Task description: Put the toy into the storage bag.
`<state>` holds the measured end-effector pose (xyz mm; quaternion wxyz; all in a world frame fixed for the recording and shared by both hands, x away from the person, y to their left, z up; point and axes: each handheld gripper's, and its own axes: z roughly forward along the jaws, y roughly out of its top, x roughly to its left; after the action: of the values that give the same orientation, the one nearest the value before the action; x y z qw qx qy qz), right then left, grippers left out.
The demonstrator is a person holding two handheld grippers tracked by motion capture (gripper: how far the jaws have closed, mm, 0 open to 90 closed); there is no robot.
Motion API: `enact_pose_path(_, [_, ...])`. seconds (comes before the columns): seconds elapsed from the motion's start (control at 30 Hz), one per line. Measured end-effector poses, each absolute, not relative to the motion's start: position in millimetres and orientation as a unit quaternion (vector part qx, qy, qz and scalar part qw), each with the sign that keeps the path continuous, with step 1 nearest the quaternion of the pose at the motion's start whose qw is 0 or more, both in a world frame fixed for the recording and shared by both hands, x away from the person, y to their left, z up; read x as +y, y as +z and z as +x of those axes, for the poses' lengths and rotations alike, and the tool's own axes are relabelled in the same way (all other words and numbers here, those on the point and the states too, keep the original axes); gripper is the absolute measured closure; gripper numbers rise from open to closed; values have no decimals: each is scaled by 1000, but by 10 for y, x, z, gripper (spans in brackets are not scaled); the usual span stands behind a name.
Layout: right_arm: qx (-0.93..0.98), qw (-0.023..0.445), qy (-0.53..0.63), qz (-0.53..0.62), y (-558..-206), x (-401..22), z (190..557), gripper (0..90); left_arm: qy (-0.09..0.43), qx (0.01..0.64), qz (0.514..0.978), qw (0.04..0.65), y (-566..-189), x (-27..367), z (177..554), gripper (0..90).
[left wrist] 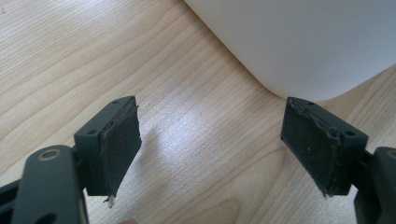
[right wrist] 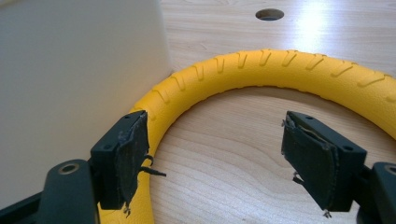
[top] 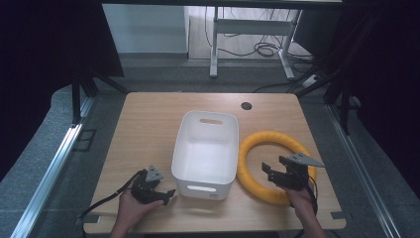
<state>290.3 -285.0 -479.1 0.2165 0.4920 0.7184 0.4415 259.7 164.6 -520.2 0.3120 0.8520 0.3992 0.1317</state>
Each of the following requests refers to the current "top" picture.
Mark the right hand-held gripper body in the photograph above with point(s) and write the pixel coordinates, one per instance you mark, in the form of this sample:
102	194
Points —
294	173

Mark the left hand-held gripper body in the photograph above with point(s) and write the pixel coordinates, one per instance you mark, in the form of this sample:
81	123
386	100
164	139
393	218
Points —
145	190

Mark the white plastic storage bin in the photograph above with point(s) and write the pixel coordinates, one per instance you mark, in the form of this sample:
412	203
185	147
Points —
206	155

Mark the person's left hand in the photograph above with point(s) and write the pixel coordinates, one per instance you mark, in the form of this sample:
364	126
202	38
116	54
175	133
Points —
132	206

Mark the person's right hand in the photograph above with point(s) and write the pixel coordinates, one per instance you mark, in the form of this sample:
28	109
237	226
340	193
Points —
298	200

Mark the black tripod stand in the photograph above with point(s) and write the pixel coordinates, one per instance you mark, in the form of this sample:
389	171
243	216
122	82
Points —
340	95
81	89

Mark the white power strip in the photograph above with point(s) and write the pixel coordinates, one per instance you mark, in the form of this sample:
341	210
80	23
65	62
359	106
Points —
311	80

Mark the dark curtain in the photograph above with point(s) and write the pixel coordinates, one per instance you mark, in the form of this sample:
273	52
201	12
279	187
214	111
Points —
393	82
39	66

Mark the aluminium floor rail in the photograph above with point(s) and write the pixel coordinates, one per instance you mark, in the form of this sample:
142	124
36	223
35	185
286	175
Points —
363	172
46	181

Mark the white metal desk frame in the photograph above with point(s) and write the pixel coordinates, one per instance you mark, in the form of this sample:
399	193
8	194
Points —
251	27

